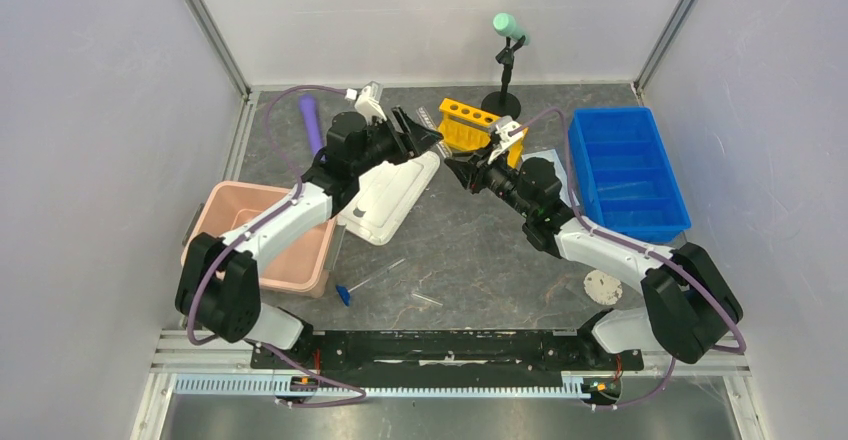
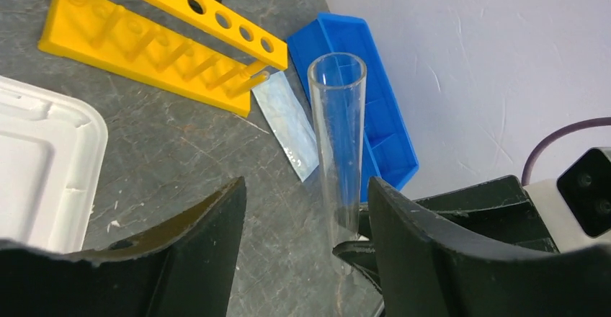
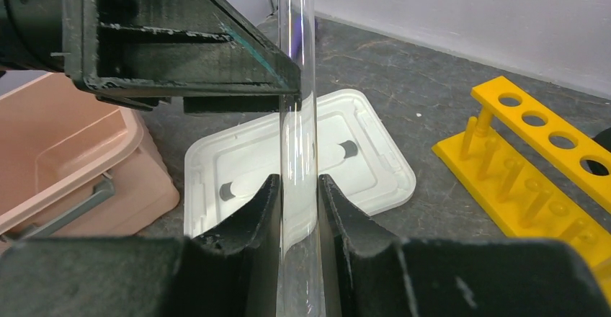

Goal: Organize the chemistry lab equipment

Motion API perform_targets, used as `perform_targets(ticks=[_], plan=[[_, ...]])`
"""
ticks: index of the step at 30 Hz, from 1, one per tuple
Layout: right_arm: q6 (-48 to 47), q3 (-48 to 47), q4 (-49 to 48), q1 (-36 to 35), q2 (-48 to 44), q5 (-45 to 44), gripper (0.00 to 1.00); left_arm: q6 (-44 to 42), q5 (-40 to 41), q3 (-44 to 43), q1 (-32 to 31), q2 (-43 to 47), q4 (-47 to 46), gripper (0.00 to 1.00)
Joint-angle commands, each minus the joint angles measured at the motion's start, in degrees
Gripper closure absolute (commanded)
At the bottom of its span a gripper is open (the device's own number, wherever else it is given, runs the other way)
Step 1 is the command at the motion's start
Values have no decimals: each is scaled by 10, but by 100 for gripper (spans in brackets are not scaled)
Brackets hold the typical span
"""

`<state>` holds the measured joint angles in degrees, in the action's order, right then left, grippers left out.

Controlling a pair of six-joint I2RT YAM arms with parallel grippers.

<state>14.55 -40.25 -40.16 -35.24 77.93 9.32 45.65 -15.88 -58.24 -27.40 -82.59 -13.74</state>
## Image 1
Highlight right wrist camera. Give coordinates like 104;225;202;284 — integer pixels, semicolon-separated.
488;116;526;168

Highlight blue plastic tray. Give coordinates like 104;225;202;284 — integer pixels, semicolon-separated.
568;107;691;244

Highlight yellow test tube rack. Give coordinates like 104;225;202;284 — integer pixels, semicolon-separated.
438;98;501;152

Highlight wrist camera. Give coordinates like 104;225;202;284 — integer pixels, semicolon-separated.
488;116;526;168
345;81;387;125

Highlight long glass rod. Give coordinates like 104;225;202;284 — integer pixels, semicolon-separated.
596;181;640;200

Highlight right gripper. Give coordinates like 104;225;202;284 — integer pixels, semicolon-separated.
444;141;534;220

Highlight blue bulb dropper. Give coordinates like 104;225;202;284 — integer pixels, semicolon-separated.
335;258;406;307

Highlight white plastic lid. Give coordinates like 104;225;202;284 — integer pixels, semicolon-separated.
337;152;441;246

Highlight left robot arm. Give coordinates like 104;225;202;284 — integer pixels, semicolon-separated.
175;107;443;368

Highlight purple microphone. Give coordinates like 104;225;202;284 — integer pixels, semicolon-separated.
298;94;324;155

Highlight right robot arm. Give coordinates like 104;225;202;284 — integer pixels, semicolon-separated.
445;149;746;368

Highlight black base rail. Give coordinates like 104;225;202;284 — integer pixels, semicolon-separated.
152;327;750;402

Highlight black microphone stand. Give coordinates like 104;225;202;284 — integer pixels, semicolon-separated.
480;36;527;119

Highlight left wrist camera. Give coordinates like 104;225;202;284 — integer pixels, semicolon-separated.
345;81;387;125

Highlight pink plastic bin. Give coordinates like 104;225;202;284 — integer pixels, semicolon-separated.
191;181;336;298

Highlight short glass tube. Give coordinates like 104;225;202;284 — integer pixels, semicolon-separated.
411;292;444;307

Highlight packaged face mask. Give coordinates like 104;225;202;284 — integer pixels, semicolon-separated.
522;149;568;189

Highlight bagged white round pad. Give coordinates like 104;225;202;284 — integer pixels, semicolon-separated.
567;269;624;307

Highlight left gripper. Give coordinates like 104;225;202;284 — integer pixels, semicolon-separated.
351;106;443;177

